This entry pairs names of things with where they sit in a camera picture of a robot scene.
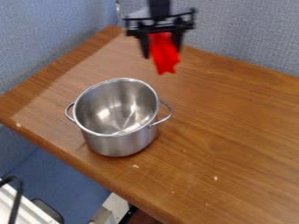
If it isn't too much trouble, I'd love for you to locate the white table leg bracket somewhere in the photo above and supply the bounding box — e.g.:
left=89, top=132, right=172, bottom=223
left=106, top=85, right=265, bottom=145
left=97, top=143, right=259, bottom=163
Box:
left=88, top=193, right=129, bottom=224

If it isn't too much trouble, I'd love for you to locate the black cable loop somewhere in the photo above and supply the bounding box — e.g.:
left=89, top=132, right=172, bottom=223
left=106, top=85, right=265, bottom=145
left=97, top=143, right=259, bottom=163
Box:
left=0, top=175, right=24, bottom=224

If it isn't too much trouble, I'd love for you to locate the stainless steel pot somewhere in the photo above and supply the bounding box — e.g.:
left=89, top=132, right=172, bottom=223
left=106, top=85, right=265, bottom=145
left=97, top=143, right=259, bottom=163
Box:
left=64, top=78, right=166, bottom=157

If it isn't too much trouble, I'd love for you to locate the red plastic block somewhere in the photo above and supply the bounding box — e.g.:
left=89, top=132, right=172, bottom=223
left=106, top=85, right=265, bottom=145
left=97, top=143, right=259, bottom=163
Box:
left=149, top=32, right=180, bottom=75

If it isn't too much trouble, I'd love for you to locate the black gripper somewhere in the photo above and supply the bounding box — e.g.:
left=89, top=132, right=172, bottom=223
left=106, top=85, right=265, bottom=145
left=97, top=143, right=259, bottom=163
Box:
left=122, top=0, right=196, bottom=59

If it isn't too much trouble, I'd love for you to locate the white device with black pad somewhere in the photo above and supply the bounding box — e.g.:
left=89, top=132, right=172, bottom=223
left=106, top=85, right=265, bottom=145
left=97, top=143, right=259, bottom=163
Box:
left=0, top=185, right=61, bottom=224

